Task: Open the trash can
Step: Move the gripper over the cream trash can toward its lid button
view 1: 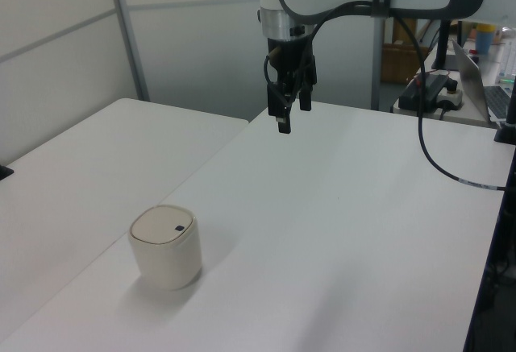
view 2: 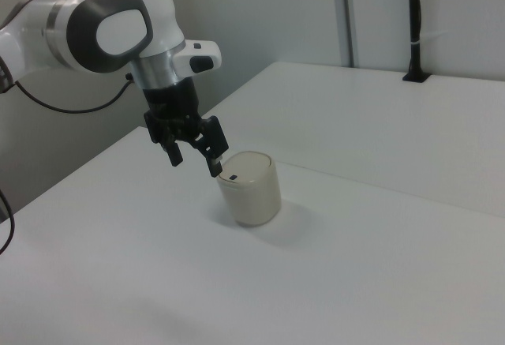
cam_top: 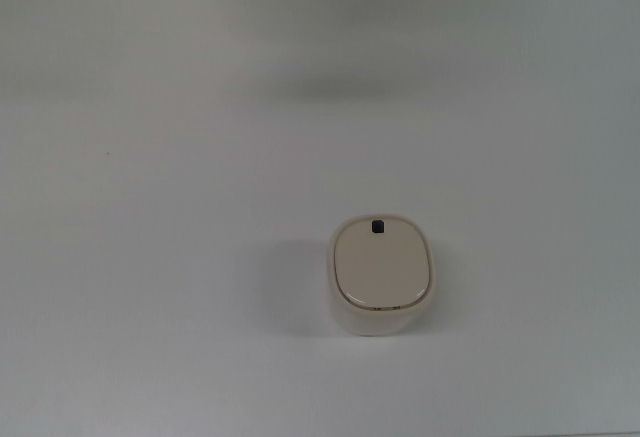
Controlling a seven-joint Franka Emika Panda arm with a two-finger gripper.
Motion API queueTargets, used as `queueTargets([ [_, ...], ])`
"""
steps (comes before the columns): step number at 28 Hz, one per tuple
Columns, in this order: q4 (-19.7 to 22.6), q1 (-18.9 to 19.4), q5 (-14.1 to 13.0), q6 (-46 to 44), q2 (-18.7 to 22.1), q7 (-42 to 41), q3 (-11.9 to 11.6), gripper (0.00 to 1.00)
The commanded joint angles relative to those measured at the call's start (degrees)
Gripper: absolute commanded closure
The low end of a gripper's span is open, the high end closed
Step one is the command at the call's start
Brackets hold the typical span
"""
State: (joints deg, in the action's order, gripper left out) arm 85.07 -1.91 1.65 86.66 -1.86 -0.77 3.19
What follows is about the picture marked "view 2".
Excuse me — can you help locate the small cream trash can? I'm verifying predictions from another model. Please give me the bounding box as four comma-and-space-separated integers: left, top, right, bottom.
215, 150, 282, 227

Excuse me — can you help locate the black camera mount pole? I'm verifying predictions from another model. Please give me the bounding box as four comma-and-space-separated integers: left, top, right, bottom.
402, 0, 432, 84

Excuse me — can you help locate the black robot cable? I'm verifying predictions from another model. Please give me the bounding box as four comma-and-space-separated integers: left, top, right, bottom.
0, 189, 17, 256
13, 72, 134, 114

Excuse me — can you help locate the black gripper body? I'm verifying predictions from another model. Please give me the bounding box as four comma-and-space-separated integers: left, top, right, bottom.
141, 77, 203, 126

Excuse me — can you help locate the grey partition frame post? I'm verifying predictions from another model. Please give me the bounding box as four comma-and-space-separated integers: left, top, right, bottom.
332, 0, 359, 68

